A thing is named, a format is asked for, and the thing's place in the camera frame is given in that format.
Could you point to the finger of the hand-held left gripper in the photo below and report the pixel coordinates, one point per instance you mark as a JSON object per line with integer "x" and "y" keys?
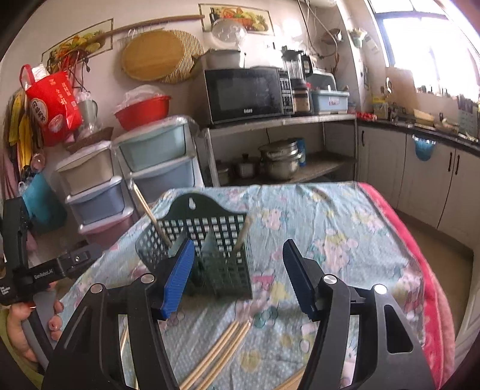
{"x": 77, "y": 260}

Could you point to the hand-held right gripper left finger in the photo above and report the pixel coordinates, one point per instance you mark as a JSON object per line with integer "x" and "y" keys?
{"x": 179, "y": 275}

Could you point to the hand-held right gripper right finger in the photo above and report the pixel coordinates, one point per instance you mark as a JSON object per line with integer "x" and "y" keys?
{"x": 298, "y": 275}

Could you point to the green plastic utensil basket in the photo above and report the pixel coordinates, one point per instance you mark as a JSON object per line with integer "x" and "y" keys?
{"x": 221, "y": 262}

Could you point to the wooden chopstick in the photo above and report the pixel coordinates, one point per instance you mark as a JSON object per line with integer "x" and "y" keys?
{"x": 228, "y": 358}
{"x": 152, "y": 217}
{"x": 215, "y": 352}
{"x": 123, "y": 343}
{"x": 292, "y": 379}
{"x": 221, "y": 356}

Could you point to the person's left hand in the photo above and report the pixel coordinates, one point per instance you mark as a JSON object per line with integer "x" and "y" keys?
{"x": 17, "y": 330}

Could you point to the blue plastic bag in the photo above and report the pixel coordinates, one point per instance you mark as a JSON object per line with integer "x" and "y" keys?
{"x": 41, "y": 202}

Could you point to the floral tablecloth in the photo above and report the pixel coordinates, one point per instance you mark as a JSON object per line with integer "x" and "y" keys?
{"x": 300, "y": 217}

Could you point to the pastel plastic drawer unit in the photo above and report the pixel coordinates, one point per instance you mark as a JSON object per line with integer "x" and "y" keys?
{"x": 93, "y": 187}

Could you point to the stacked steel pots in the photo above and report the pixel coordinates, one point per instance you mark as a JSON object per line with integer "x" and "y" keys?
{"x": 279, "y": 161}

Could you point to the yellow cloth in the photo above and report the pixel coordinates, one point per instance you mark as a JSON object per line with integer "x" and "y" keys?
{"x": 18, "y": 127}

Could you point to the teal plastic drawer unit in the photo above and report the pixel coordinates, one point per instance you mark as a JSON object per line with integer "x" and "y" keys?
{"x": 157, "y": 150}

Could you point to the white kitchen cabinets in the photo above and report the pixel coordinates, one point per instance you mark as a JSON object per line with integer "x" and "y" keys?
{"x": 390, "y": 172}

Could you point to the red shopping bag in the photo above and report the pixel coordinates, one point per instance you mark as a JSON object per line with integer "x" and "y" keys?
{"x": 52, "y": 108}

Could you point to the white metal shelf rack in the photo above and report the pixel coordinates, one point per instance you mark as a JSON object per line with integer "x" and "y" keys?
{"x": 285, "y": 122}

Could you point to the red plastic basin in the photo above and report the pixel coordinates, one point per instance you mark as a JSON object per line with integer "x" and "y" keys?
{"x": 142, "y": 114}

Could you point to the blue hanging bin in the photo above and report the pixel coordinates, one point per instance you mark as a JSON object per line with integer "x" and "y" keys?
{"x": 423, "y": 148}

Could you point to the clear plastic bags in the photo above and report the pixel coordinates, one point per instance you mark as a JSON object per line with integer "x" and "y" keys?
{"x": 144, "y": 93}

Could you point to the blue dish rack box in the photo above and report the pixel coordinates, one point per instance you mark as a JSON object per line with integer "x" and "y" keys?
{"x": 330, "y": 97}

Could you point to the black microwave oven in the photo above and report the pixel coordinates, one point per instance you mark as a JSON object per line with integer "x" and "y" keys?
{"x": 243, "y": 95}

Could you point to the black blender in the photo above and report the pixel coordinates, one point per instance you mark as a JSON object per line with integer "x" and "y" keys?
{"x": 298, "y": 75}

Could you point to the round bamboo board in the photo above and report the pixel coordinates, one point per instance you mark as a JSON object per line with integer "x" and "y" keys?
{"x": 152, "y": 56}

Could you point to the round woven mat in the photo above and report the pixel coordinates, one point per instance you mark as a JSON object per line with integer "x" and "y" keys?
{"x": 193, "y": 56}

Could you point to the grey pot on microwave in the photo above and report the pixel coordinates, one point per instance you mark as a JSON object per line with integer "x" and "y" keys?
{"x": 223, "y": 59}

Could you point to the hanging strainer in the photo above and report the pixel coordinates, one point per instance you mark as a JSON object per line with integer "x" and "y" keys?
{"x": 332, "y": 41}

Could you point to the long wooden pole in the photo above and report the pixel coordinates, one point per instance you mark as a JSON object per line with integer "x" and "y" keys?
{"x": 150, "y": 23}

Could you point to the clear plastic lid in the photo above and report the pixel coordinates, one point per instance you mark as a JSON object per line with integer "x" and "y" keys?
{"x": 228, "y": 32}

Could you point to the kitchen window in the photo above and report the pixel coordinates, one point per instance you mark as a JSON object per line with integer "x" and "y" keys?
{"x": 423, "y": 45}

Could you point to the flower wall poster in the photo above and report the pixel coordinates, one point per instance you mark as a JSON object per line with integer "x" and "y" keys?
{"x": 71, "y": 45}

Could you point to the green wall holder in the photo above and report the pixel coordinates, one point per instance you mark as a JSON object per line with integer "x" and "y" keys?
{"x": 357, "y": 37}

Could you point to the fruit wall poster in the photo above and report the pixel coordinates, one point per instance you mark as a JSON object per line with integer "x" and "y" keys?
{"x": 258, "y": 20}

